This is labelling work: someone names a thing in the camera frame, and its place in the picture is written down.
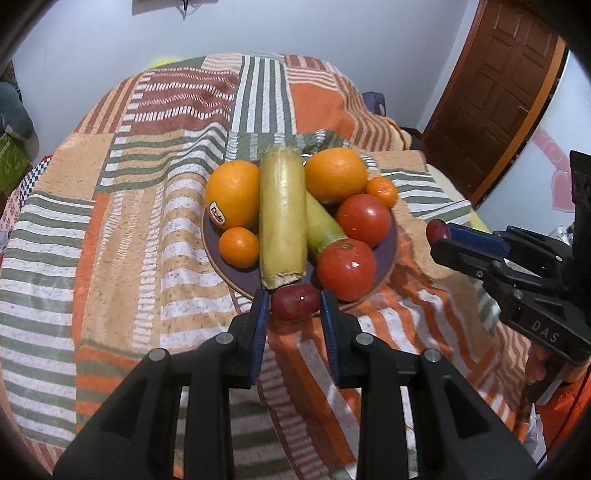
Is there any brown wooden door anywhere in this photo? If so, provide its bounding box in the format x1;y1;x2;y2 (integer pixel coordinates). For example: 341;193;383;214
422;0;568;204

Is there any blue-grey pillow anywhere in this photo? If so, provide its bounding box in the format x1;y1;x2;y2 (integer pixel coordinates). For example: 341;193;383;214
362;91;387;116

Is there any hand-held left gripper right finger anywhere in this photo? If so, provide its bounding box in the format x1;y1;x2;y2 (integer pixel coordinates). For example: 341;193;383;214
321;290;541;480

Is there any pale yellow bedsheet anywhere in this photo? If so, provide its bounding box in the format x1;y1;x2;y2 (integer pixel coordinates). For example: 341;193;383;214
425;161;490;232

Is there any person's right hand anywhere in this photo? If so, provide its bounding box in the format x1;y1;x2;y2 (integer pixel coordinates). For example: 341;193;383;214
526;349;553;385

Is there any grey plush toy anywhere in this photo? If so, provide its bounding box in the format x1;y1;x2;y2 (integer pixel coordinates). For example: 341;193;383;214
0;82;34;139

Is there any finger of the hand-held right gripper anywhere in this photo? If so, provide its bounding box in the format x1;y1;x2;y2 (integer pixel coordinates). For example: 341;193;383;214
431;239;509;296
449;224;573;278

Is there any orange with sticker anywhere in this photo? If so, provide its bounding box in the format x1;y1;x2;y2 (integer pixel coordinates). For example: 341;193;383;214
205;160;262;230

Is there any long yellow corn cob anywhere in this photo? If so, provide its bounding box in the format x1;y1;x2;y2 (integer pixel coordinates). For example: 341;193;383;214
259;147;309;291

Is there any floral patchwork quilt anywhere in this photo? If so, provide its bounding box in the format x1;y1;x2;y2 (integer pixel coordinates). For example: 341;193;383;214
0;154;54;245

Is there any round plain orange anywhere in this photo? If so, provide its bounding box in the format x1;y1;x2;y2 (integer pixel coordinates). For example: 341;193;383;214
305;148;369;205

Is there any red tomato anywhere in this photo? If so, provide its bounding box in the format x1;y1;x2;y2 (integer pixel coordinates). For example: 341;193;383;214
336;194;392;248
316;239;378;303

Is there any red jujube date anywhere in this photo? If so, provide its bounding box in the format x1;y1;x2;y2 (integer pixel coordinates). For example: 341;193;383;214
270;284;322;321
426;220;452;245

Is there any short greenish corn cob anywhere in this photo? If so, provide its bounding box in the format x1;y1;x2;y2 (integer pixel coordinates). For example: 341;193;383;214
305;189;349;261

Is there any striped patchwork blanket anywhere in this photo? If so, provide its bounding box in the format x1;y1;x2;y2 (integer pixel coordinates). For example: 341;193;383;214
0;53;536;480

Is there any person's right forearm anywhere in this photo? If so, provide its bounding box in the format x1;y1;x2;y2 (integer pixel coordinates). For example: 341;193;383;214
531;367;591;464

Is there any pink door sticker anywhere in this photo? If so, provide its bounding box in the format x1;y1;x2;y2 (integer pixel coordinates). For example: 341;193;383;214
533;128;578;213

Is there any hanging black cable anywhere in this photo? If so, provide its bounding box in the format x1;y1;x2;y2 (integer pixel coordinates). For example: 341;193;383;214
175;0;204;20

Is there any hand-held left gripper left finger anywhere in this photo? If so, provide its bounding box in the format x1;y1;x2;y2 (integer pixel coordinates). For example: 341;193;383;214
53;290;271;480

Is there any purple round plate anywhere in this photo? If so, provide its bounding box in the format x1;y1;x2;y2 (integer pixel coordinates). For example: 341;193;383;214
202;159;399;303

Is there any small tangerine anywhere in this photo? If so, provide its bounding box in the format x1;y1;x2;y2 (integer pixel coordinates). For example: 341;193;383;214
366;176;399;209
218;227;260;268

